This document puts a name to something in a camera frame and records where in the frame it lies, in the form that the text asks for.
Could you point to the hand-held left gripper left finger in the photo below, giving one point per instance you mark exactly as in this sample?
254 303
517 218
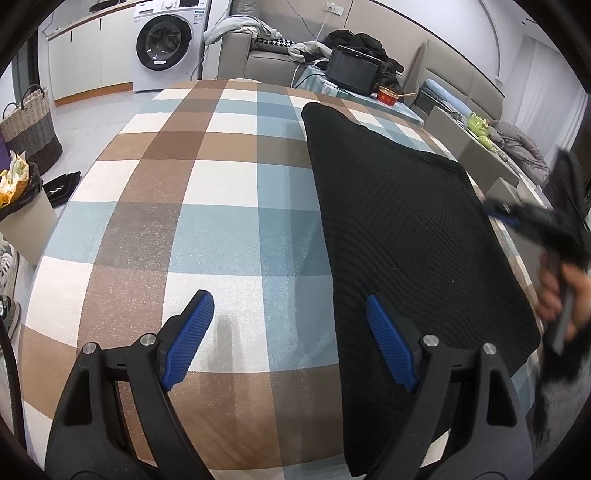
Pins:
187 341

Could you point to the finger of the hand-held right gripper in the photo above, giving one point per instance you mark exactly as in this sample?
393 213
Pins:
503 213

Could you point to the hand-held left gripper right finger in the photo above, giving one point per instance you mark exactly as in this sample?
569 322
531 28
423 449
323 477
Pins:
392 346

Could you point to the black knit sweater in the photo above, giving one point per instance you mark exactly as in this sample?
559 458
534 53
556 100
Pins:
406 221

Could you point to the person's right forearm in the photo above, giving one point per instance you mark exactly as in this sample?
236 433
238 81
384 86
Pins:
561 383

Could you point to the pile of black clothes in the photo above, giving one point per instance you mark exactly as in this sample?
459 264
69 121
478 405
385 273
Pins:
364 41

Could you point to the person's right hand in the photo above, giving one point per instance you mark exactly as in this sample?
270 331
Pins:
551 295

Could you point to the low grey box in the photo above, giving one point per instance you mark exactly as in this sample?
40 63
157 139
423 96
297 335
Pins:
508 191

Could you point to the grey duvet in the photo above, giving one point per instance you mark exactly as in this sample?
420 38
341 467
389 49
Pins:
521 147

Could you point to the green plush toy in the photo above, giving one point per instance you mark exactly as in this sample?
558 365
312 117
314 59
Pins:
479 128

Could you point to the tall grey box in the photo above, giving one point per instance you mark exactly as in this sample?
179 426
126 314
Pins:
450 138

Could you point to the plaid table blanket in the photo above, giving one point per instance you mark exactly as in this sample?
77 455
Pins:
207 221

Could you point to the white curtains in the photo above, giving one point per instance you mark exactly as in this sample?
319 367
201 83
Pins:
551 92

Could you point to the blue pillow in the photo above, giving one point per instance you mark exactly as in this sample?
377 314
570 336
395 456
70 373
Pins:
448 99

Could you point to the small table with teal cloth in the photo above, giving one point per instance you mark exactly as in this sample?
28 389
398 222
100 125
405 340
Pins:
401 110

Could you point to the grey upholstered bed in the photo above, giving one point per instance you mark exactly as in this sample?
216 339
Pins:
461 74

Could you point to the wooden chopsticks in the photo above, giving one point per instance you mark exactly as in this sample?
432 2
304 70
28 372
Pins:
407 95

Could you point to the red bowl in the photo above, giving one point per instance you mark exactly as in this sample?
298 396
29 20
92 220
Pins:
387 96

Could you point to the white sneakers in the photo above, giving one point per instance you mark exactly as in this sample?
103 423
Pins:
8 286

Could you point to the beige trash bin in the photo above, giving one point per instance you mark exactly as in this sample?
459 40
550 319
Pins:
30 221

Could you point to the black floor tray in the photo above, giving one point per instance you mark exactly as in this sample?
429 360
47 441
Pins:
62 187

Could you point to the black electric cooker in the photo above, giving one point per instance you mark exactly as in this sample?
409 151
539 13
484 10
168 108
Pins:
351 71

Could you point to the white crumpled cloth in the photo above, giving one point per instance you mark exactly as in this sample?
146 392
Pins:
309 51

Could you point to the grey sofa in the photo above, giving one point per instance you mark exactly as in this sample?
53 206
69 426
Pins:
263 64

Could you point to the houndstooth pillow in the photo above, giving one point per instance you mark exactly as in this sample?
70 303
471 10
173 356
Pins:
274 42

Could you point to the white kitchen base cabinets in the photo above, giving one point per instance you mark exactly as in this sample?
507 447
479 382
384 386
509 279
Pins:
92 60

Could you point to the white washing machine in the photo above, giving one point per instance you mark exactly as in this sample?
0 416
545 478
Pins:
168 44

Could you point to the light grey garment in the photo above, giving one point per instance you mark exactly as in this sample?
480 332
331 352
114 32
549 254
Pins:
240 27

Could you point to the white wall socket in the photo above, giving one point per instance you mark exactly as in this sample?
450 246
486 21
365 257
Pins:
331 7

